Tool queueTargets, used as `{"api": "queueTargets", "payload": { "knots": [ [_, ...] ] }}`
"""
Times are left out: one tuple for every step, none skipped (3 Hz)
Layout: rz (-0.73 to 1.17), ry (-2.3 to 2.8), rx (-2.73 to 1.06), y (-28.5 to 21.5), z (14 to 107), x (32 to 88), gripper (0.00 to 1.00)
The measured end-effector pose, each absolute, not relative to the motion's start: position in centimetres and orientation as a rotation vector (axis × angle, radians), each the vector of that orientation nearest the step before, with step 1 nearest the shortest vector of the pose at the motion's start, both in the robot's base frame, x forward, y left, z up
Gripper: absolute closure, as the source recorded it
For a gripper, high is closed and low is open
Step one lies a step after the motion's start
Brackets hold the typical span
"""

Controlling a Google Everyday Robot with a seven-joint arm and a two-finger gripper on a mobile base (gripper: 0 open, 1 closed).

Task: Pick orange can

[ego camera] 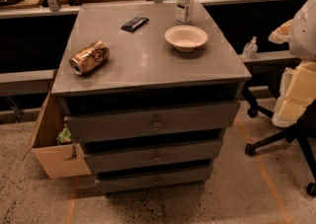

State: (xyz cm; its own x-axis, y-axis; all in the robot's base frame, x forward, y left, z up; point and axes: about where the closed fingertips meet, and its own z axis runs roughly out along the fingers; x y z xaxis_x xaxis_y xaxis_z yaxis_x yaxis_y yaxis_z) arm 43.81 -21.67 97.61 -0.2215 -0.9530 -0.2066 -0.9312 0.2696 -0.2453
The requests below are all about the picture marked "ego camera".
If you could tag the grey drawer cabinet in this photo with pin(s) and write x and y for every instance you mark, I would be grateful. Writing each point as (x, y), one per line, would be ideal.
(149, 116)

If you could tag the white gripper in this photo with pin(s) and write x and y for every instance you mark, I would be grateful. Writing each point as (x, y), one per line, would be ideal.
(304, 34)

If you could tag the crushed orange soda can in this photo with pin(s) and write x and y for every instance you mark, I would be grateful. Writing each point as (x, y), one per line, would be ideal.
(88, 58)

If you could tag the open cardboard box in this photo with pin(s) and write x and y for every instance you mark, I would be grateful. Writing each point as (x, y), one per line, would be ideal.
(58, 161)

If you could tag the green snack bag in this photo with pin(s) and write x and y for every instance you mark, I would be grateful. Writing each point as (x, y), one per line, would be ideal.
(64, 137)

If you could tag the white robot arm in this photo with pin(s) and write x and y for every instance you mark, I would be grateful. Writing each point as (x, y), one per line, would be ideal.
(302, 38)

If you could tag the small sanitizer bottle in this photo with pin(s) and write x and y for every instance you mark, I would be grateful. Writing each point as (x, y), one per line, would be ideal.
(250, 49)

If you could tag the white paper bowl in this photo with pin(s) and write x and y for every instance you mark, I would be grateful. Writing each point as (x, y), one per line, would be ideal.
(186, 38)

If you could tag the black office chair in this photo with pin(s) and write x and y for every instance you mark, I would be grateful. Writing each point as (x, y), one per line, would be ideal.
(303, 129)

